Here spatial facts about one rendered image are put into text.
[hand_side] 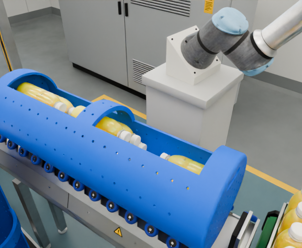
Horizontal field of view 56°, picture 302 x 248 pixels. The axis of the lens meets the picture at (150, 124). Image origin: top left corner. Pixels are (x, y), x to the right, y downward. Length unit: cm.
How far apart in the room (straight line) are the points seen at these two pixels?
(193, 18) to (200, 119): 143
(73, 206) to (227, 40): 81
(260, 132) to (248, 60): 189
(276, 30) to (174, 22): 161
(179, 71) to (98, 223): 65
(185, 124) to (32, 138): 60
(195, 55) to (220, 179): 60
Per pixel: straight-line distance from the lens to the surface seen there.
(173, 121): 124
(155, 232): 89
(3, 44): 183
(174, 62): 119
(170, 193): 70
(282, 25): 105
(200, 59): 116
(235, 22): 108
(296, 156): 279
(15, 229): 143
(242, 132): 288
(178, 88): 114
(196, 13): 244
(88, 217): 107
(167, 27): 263
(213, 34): 109
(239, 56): 110
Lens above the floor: 172
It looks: 37 degrees down
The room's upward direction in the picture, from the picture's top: straight up
